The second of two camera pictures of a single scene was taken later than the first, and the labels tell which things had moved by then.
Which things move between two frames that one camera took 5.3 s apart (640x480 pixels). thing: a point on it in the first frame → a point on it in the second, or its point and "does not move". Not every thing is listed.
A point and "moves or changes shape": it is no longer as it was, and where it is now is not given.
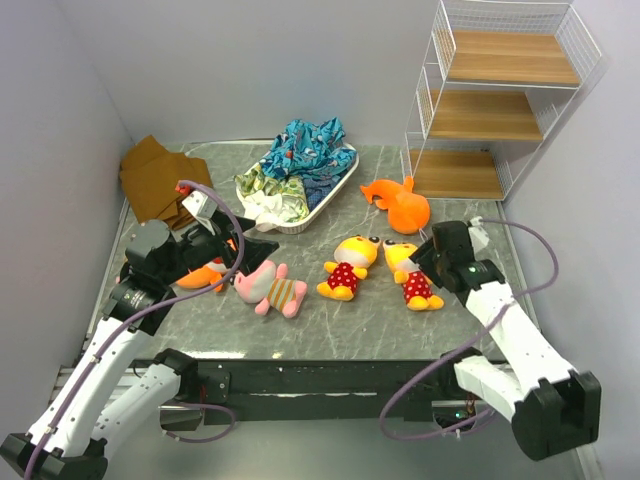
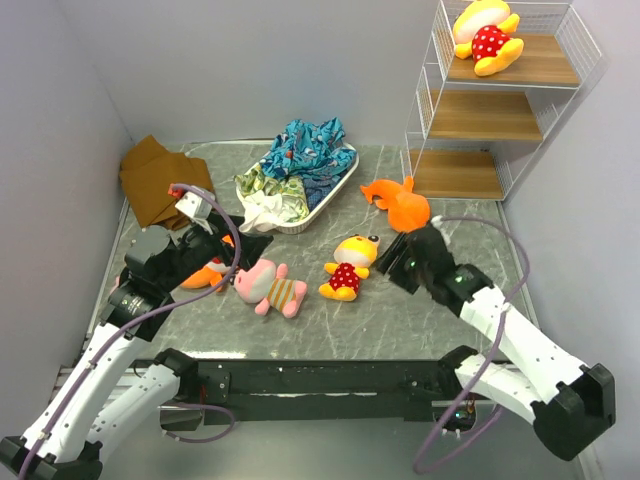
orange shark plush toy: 204,276 does not move
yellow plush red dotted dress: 353,256 does not move
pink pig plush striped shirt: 269,285 does not move
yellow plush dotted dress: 416,285 moves or changes shape
